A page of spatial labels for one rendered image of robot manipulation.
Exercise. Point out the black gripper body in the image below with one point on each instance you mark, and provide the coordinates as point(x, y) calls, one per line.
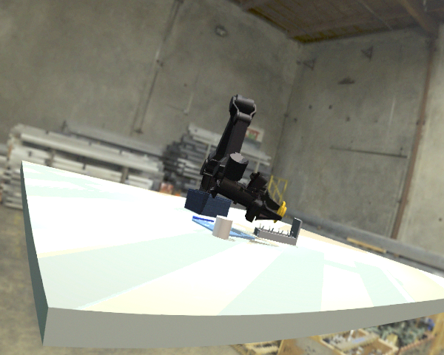
point(253, 205)

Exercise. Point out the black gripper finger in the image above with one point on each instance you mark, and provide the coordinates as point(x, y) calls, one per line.
point(267, 214)
point(271, 204)

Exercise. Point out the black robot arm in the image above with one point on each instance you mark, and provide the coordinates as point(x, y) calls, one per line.
point(226, 165)

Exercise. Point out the light blue flat square mat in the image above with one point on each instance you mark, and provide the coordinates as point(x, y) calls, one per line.
point(234, 232)

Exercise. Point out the yellow plate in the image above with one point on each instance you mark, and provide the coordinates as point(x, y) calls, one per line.
point(281, 211)

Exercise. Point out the white cylinder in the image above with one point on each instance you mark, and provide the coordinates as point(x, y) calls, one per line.
point(222, 227)

